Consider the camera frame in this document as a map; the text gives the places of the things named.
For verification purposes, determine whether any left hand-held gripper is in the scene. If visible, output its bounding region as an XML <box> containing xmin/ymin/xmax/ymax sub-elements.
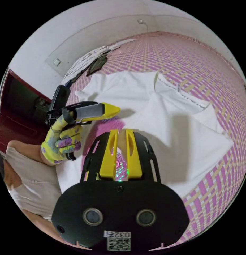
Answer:
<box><xmin>45</xmin><ymin>100</ymin><xmax>121</xmax><ymax>126</ymax></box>

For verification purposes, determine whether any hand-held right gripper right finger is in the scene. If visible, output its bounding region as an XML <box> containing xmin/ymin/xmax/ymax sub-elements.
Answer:
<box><xmin>126</xmin><ymin>129</ymin><xmax>143</xmax><ymax>179</ymax></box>

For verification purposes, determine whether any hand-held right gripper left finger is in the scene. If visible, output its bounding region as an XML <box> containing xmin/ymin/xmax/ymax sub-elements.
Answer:
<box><xmin>99</xmin><ymin>129</ymin><xmax>118</xmax><ymax>179</ymax></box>

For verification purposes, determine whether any white short-sleeve shirt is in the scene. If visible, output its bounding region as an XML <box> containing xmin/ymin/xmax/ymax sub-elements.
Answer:
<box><xmin>55</xmin><ymin>71</ymin><xmax>234</xmax><ymax>199</ymax></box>

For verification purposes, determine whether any person's left forearm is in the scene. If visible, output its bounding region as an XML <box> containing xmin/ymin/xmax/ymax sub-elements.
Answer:
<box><xmin>40</xmin><ymin>152</ymin><xmax>57</xmax><ymax>167</ymax></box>

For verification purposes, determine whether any person's left hand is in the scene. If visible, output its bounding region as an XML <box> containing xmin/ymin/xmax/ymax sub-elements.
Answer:
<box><xmin>41</xmin><ymin>110</ymin><xmax>83</xmax><ymax>165</ymax></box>

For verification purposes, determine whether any pile of clothes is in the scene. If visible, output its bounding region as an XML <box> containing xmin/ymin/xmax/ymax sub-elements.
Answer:
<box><xmin>62</xmin><ymin>44</ymin><xmax>122</xmax><ymax>84</ymax></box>

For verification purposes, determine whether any person's body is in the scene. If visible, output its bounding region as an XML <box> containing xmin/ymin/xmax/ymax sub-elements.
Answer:
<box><xmin>0</xmin><ymin>139</ymin><xmax>63</xmax><ymax>241</ymax></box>

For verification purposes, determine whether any dark red door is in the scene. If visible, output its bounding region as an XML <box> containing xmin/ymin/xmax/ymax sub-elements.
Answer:
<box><xmin>0</xmin><ymin>67</ymin><xmax>53</xmax><ymax>154</ymax></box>

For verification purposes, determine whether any white wall socket with cable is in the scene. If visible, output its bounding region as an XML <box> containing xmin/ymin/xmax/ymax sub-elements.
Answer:
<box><xmin>137</xmin><ymin>19</ymin><xmax>150</xmax><ymax>33</ymax></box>

